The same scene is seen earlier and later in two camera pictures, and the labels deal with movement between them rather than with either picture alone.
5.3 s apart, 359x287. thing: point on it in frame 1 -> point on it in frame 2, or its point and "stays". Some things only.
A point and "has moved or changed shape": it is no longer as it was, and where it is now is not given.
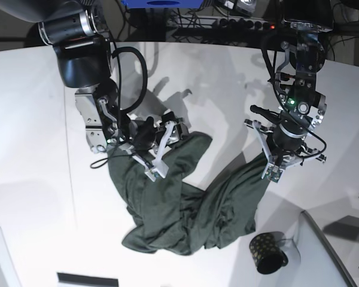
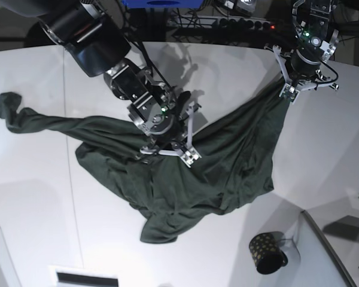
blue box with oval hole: x=163 y=4 stays
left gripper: x=146 y=134 -> x=165 y=125
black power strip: x=221 y=23 stays
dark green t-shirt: x=170 y=215 has moved or changed shape
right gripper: x=288 y=136 -> x=307 y=62
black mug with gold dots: x=267 y=253 stays
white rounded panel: x=2 y=272 stays
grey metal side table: x=346 y=231 stays
